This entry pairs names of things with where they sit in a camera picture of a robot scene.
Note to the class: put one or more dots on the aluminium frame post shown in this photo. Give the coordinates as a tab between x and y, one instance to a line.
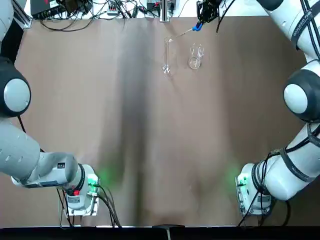
23	17
165	11

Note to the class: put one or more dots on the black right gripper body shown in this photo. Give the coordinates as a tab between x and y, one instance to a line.
211	5

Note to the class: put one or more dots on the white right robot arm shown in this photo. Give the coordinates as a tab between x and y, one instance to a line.
300	100

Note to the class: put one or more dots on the clear glass beaker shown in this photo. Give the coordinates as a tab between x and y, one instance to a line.
194	63

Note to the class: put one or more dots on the glass pipette with blue bulb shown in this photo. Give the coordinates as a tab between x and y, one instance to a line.
197	26

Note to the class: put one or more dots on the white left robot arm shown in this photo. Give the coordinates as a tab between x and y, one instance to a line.
17	155

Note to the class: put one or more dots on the black computer with red logo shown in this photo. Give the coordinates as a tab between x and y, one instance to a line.
42	8

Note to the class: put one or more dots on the grey hub with red switches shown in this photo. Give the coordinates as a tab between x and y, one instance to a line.
112	8

